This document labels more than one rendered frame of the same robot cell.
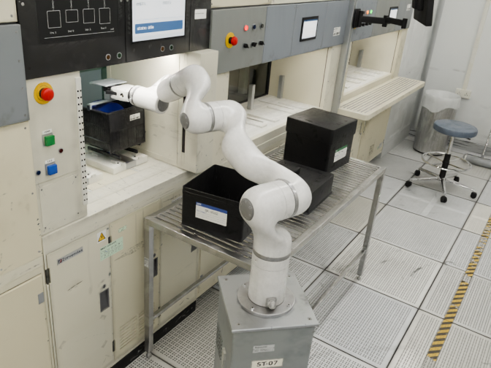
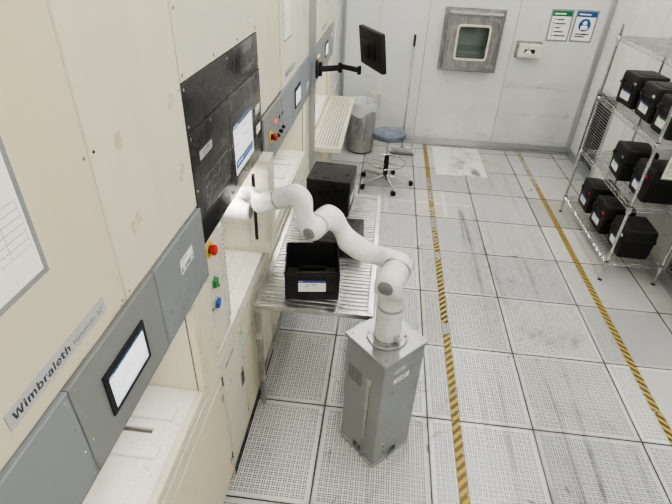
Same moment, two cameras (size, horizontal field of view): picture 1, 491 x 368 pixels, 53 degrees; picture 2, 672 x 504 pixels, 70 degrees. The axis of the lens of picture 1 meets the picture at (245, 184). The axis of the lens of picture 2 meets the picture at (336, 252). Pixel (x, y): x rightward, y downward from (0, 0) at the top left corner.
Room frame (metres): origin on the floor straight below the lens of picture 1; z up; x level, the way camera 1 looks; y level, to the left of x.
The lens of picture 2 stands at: (-0.04, 0.86, 2.34)
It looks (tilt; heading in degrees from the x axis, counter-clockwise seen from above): 34 degrees down; 334
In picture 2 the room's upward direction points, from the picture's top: 3 degrees clockwise
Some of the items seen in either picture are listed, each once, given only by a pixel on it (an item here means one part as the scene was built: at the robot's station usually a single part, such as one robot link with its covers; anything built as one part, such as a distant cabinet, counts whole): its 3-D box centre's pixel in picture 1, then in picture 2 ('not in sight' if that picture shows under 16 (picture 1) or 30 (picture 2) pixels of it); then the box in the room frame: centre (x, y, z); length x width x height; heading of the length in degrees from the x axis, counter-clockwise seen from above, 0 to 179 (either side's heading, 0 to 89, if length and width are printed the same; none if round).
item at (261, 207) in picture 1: (267, 220); (390, 288); (1.31, -0.08, 1.07); 0.19 x 0.12 x 0.24; 130
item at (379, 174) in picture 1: (275, 254); (327, 289); (2.19, -0.19, 0.38); 1.30 x 0.60 x 0.76; 149
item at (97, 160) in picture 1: (115, 157); not in sight; (2.08, 0.60, 0.89); 0.22 x 0.21 x 0.04; 59
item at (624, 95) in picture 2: not in sight; (641, 89); (2.59, -3.21, 1.31); 0.30 x 0.28 x 0.26; 154
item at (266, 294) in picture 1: (268, 274); (388, 321); (1.33, -0.10, 0.85); 0.19 x 0.19 x 0.18
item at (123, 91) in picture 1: (127, 93); not in sight; (2.03, 0.53, 1.21); 0.11 x 0.10 x 0.07; 56
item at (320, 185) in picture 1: (294, 182); (339, 234); (2.14, -0.23, 0.83); 0.29 x 0.29 x 0.13; 61
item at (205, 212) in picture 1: (226, 201); (312, 270); (1.84, 0.07, 0.85); 0.28 x 0.28 x 0.17; 67
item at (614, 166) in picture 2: not in sight; (632, 161); (2.31, -3.02, 0.81); 0.30 x 0.28 x 0.26; 144
